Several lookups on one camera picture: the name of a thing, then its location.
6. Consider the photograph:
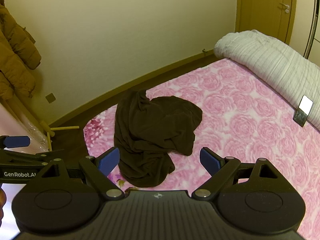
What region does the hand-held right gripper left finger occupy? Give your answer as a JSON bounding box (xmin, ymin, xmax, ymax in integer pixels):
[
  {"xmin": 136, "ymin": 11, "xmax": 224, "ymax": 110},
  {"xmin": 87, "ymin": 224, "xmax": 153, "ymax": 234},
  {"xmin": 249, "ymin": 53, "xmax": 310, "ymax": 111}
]
[{"xmin": 32, "ymin": 147, "xmax": 125, "ymax": 201}]

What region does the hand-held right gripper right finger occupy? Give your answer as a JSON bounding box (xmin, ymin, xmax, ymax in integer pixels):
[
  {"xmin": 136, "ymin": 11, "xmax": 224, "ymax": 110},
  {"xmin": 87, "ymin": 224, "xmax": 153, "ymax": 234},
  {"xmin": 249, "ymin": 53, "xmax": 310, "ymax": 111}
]
[{"xmin": 191, "ymin": 147, "xmax": 288, "ymax": 201}]

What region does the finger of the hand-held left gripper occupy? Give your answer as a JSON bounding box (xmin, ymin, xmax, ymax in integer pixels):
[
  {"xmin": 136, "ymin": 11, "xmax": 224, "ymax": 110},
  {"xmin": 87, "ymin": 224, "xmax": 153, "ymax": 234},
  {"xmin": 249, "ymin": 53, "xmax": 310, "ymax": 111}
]
[
  {"xmin": 0, "ymin": 149, "xmax": 66, "ymax": 167},
  {"xmin": 0, "ymin": 135, "xmax": 31, "ymax": 150}
]

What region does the dark brown long-sleeved shirt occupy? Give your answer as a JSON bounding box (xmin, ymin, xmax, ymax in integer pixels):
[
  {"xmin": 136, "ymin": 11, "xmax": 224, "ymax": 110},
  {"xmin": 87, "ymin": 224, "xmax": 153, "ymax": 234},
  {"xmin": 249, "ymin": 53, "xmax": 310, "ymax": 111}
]
[{"xmin": 114, "ymin": 89, "xmax": 203, "ymax": 188}]

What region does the person's left hand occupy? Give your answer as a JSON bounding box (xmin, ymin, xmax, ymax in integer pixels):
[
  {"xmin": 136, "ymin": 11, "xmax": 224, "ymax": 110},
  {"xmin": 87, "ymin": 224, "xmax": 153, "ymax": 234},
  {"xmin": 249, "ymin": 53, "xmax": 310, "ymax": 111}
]
[{"xmin": 0, "ymin": 189, "xmax": 6, "ymax": 222}]

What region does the plastic-wrapped pink panel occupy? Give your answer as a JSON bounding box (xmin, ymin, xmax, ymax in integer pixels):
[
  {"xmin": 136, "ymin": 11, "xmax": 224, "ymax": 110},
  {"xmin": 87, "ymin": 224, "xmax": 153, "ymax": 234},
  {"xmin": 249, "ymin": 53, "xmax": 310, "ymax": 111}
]
[{"xmin": 0, "ymin": 100, "xmax": 52, "ymax": 153}]

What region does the wooden rack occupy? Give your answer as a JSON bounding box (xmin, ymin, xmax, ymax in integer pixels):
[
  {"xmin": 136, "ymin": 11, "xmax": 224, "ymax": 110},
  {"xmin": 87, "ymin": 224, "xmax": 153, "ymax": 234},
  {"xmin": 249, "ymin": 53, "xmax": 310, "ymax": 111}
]
[{"xmin": 32, "ymin": 119, "xmax": 80, "ymax": 153}]

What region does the pink rose-patterned blanket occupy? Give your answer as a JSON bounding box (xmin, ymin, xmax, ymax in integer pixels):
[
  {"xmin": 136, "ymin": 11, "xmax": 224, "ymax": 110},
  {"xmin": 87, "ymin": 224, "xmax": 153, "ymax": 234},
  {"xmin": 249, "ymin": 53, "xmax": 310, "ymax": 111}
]
[{"xmin": 82, "ymin": 58, "xmax": 320, "ymax": 240}]

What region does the brown padded jacket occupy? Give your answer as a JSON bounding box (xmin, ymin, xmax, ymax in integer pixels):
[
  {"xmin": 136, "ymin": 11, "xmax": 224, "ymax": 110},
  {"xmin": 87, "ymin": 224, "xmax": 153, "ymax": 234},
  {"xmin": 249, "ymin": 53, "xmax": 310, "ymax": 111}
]
[{"xmin": 0, "ymin": 0, "xmax": 42, "ymax": 99}]

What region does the black smartphone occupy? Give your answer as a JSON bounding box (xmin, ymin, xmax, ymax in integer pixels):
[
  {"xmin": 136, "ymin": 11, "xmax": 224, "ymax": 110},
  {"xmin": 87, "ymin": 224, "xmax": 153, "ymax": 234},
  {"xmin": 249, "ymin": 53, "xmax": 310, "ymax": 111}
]
[{"xmin": 293, "ymin": 95, "xmax": 314, "ymax": 127}]

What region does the white ribbed quilt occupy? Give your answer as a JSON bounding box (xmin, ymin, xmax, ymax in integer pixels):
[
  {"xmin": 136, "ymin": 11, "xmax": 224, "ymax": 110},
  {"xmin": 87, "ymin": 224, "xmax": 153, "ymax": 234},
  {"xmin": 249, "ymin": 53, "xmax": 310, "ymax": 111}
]
[{"xmin": 213, "ymin": 30, "xmax": 320, "ymax": 127}]

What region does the wooden door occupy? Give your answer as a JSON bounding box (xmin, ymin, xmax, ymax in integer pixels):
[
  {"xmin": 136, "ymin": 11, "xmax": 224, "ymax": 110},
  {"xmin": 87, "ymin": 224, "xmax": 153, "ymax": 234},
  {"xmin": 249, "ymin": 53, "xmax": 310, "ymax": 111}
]
[{"xmin": 235, "ymin": 0, "xmax": 320, "ymax": 48}]

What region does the white wardrobe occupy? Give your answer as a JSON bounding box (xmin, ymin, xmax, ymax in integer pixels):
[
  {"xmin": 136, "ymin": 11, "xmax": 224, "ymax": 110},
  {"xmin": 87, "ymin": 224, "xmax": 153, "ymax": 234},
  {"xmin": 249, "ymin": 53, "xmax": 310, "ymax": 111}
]
[{"xmin": 303, "ymin": 5, "xmax": 320, "ymax": 68}]

